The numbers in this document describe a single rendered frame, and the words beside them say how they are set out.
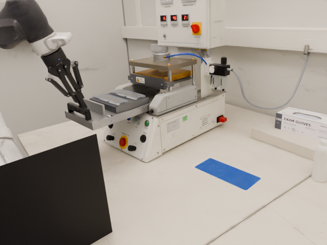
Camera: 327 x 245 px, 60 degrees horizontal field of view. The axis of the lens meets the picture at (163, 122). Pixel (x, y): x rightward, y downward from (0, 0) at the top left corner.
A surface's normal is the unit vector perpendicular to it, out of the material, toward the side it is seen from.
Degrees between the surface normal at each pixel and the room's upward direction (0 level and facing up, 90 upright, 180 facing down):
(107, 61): 90
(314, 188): 0
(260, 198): 0
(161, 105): 90
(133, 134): 65
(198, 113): 90
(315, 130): 90
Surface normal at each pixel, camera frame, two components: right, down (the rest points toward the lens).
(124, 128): -0.69, -0.12
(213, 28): 0.69, 0.22
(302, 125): -0.77, 0.28
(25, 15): 0.25, 0.43
